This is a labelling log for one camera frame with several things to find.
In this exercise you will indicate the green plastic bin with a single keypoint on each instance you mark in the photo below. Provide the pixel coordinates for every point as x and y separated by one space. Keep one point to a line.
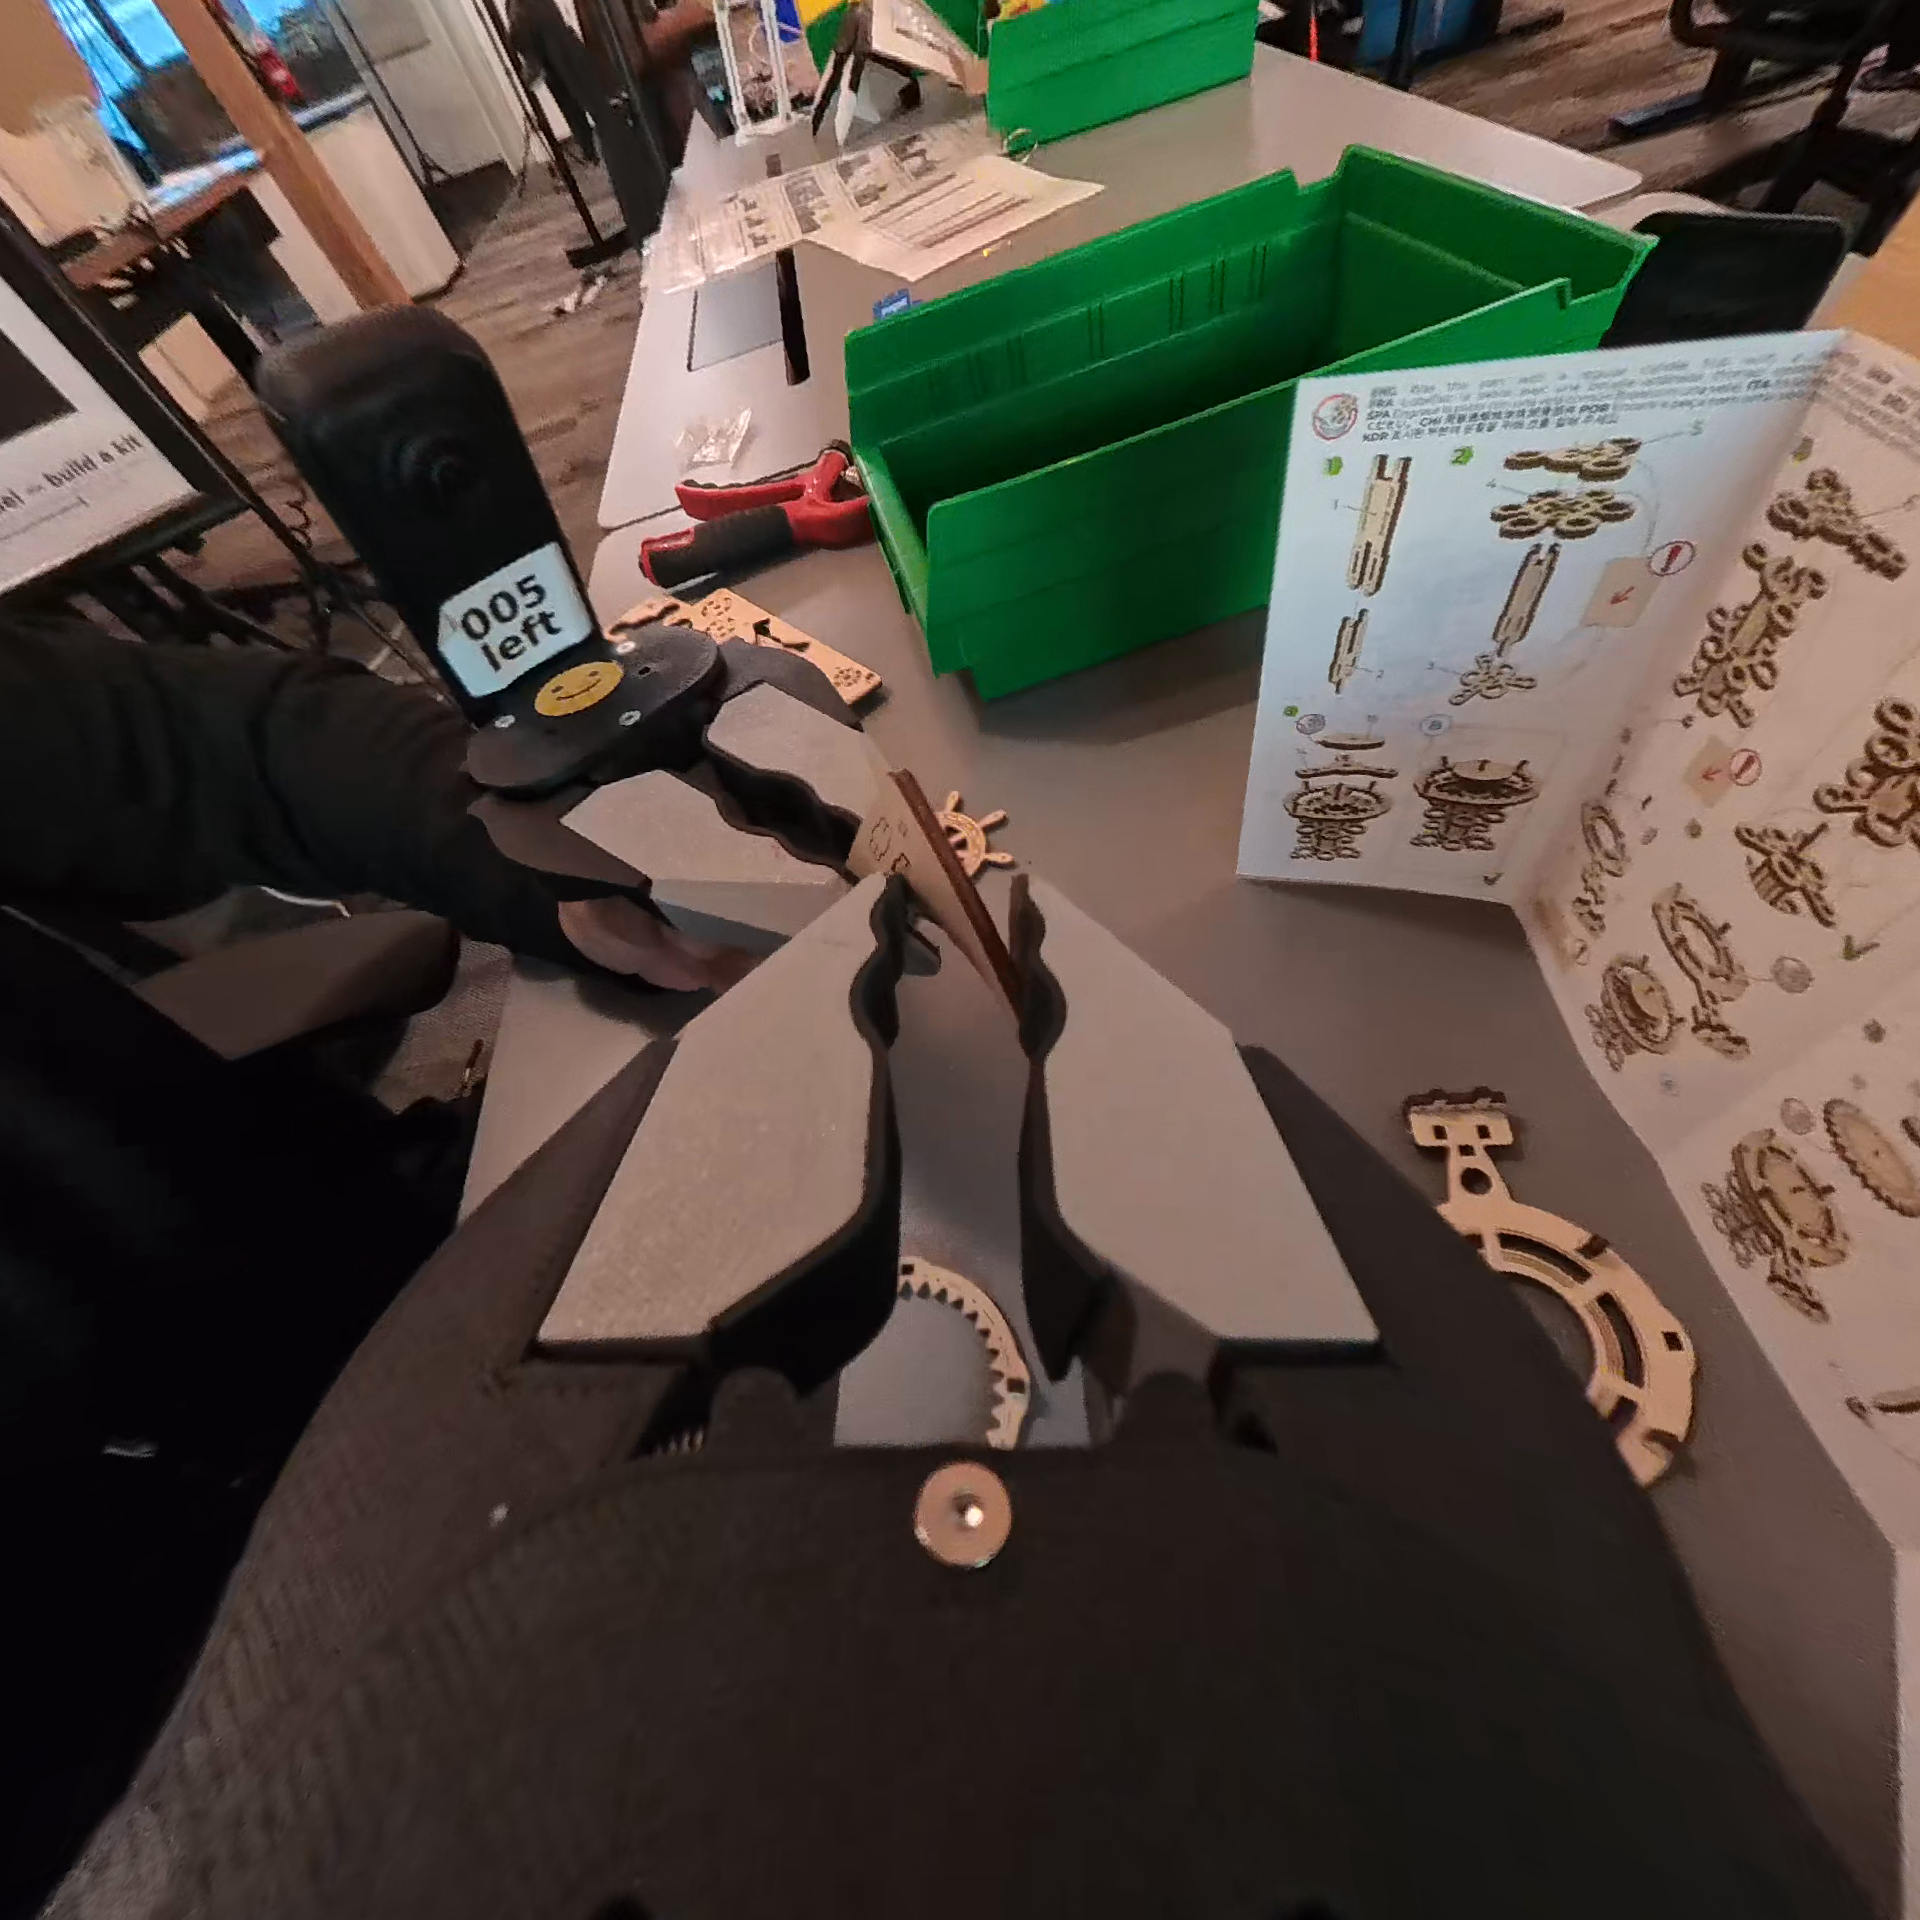
1112 77
1125 585

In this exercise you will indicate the wooden support post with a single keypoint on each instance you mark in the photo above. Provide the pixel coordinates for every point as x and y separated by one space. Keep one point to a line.
286 153

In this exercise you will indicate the tan curved board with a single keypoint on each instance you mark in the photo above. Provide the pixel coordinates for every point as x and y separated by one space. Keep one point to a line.
1884 291

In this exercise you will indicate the black and white object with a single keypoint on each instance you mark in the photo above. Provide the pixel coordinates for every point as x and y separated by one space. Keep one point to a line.
847 90

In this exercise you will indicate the small clear plastic bag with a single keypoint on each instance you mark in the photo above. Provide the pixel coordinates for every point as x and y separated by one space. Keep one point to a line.
712 435

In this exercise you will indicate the red fire extinguisher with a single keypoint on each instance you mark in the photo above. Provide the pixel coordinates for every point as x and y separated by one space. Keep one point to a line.
265 59

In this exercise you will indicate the small three-armed wooden part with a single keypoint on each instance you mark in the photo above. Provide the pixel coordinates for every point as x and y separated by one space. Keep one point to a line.
975 842

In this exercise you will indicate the person's left hand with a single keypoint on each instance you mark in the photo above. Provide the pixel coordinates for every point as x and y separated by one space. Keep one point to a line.
633 951

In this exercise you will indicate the white frame model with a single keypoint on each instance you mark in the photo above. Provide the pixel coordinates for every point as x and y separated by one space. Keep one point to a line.
748 77

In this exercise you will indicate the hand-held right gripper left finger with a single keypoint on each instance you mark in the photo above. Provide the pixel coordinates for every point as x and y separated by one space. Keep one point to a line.
720 1199

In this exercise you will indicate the black office chair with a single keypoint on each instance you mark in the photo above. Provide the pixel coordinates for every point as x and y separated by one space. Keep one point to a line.
1726 286
331 975
1800 90

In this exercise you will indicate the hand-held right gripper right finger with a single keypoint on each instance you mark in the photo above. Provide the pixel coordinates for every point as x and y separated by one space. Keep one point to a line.
1199 1199

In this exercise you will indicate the folded instruction leaflet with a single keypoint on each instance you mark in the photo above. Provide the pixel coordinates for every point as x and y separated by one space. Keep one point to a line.
1621 720

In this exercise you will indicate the framed black white marker sign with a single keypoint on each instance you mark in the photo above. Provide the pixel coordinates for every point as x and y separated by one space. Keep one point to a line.
62 495

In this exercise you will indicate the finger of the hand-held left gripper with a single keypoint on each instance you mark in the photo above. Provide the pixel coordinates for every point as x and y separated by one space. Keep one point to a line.
720 915
810 750

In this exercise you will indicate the red and black spring clamp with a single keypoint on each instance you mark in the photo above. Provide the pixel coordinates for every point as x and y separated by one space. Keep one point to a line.
783 518

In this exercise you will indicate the wooden sheet with small holes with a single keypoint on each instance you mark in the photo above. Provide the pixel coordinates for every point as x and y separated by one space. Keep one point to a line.
810 660

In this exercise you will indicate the person's left forearm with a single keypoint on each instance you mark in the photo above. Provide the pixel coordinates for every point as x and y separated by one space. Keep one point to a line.
227 765

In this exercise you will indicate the triangular wooden offcut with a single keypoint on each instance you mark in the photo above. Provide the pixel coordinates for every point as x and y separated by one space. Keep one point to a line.
895 842

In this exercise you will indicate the printed paper sheets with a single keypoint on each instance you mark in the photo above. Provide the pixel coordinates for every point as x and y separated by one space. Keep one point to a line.
933 195

